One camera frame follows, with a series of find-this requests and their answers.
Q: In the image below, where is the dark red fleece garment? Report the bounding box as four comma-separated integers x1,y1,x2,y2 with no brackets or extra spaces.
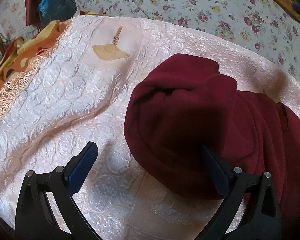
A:
124,54,300,227

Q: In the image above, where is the pink quilted satin bedspread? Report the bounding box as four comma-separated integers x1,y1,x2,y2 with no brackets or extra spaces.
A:
0,15,300,239

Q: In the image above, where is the orange yellow patterned blanket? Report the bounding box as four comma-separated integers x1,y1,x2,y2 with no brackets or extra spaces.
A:
0,20,68,97

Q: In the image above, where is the floral covered furniture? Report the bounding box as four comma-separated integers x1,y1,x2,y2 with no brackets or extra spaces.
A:
0,0,38,42

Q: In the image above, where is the floral white bed sheet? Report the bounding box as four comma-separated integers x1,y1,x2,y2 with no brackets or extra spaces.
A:
75,0,300,81

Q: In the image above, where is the blue plastic bag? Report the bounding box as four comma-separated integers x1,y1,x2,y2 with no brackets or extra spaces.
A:
38,0,77,27

